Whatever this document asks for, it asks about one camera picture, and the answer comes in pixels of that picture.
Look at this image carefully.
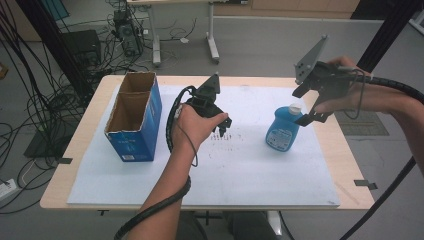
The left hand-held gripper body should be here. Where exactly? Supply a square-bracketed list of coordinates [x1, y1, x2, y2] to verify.
[182, 72, 226, 119]

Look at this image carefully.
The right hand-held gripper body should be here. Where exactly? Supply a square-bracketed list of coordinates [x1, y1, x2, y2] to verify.
[294, 34, 352, 102]

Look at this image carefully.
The blue bottle with white cap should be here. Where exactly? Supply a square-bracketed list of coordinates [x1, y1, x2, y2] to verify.
[265, 103, 305, 153]

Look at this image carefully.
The blue cardboard box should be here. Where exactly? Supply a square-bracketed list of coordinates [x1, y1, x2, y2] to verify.
[104, 71, 164, 163]

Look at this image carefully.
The person's left hand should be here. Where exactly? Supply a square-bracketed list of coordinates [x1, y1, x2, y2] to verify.
[171, 103, 230, 154]

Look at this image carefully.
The person's right hand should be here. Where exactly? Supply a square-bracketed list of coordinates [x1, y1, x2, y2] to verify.
[313, 55, 373, 114]

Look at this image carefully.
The dark floor mat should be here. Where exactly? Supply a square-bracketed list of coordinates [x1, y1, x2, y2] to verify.
[334, 109, 390, 137]

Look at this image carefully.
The black metal stand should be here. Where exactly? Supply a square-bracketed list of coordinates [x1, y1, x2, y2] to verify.
[14, 0, 95, 101]
[356, 0, 424, 73]

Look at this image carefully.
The wooden cabinet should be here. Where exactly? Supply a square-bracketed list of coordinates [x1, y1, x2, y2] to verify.
[213, 0, 362, 20]

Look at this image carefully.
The black computer tower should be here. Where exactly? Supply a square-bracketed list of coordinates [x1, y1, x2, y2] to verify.
[113, 9, 145, 58]

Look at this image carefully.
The white table leg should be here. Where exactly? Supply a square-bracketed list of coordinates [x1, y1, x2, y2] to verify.
[266, 210, 283, 238]

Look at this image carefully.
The black box device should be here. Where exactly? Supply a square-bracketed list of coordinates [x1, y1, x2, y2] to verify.
[61, 29, 102, 68]

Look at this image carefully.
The black floor plate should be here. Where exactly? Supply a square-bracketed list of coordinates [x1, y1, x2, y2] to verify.
[23, 119, 83, 159]

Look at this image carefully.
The white power strip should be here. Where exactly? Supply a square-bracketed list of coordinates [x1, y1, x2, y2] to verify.
[0, 178, 18, 202]

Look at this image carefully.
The thin black wire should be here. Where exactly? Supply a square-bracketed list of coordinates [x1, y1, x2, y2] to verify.
[174, 121, 199, 168]

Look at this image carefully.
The black spiral-wrapped cable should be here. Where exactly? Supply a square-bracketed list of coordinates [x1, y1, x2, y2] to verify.
[114, 85, 198, 240]
[338, 66, 424, 240]

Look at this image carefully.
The white desk frame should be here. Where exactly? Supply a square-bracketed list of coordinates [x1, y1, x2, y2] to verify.
[128, 0, 249, 66]

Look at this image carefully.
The tangle of black floor cables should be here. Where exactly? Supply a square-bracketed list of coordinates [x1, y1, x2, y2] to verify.
[0, 0, 201, 215]

